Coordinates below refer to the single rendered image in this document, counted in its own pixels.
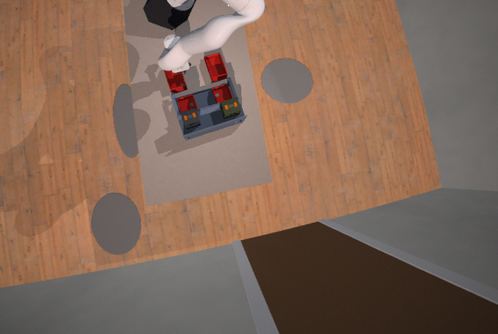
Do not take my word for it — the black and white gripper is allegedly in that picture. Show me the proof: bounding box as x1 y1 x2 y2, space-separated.
170 61 191 75

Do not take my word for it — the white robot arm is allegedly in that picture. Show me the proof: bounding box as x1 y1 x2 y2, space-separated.
158 0 265 71

